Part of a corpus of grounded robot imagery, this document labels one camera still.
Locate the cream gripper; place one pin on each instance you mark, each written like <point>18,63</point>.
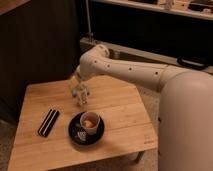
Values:
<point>74,82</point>

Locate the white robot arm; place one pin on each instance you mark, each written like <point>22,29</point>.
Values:
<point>185,129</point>

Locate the black striped case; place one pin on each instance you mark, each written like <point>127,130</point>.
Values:
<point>48,123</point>

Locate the white cup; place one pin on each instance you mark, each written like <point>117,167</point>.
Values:
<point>89,121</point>

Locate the black round plate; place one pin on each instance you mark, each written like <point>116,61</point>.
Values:
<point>90,139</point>

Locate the metal vertical pole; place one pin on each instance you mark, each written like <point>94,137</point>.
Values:
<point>90,33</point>

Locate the metal fork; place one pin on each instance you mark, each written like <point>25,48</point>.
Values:
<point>81,134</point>

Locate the wooden shelf rail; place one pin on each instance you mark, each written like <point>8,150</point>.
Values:
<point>156,8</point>

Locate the black handle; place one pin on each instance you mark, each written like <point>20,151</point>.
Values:
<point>192,65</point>

